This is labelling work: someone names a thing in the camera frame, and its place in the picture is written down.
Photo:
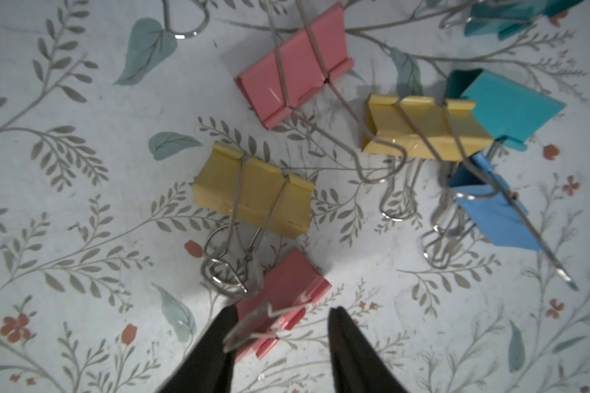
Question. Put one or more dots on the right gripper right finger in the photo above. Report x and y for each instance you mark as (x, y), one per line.
(355, 364)

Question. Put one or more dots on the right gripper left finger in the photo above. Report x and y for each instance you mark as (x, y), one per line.
(207, 368)

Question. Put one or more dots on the yellow binder clip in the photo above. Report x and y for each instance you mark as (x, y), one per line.
(450, 136)
(258, 199)

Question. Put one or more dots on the blue binder clip right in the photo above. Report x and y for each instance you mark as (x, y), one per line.
(499, 219)

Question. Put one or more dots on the yellow binder clip centre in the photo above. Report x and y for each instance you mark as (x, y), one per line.
(450, 136)

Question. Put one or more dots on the teal binder clip right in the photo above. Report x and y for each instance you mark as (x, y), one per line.
(506, 109)

